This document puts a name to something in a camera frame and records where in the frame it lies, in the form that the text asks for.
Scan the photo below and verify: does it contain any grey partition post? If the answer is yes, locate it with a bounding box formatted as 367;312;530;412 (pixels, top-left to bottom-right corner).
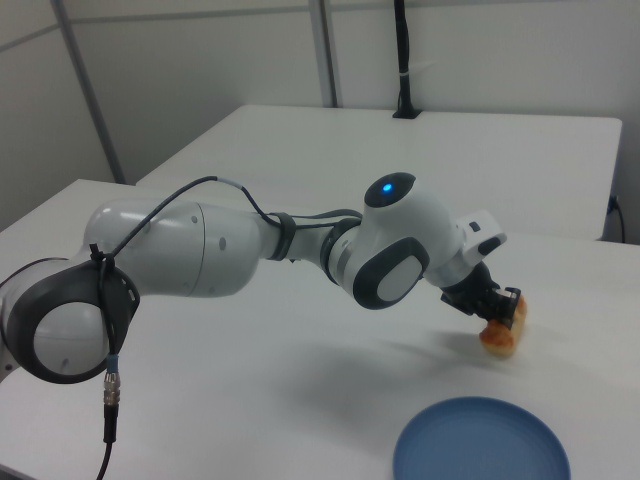
308;0;347;109
49;0;127;185

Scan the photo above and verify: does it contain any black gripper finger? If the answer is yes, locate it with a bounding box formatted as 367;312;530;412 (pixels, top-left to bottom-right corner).
486;285;522;332

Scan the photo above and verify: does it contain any golden brown bread roll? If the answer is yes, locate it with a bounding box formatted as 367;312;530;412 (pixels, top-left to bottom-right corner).
478;293;531;358

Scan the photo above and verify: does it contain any blue round plate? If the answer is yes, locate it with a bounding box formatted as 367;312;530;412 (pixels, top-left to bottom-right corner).
392;396;572;480

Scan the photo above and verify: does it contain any black pole with white band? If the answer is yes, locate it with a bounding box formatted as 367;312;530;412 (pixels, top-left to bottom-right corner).
391;0;424;120

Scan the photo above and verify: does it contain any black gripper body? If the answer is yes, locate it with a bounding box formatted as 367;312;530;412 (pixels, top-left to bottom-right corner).
439;262;502;320

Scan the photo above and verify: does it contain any black wall cable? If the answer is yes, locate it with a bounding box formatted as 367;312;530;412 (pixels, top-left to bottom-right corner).
606;193;627;243

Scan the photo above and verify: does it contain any white adjacent table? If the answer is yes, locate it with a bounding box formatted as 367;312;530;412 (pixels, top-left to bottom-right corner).
135;103;624;242

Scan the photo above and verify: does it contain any grey cable with metal connector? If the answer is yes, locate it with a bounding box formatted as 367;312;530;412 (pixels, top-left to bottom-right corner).
88;174;364;480

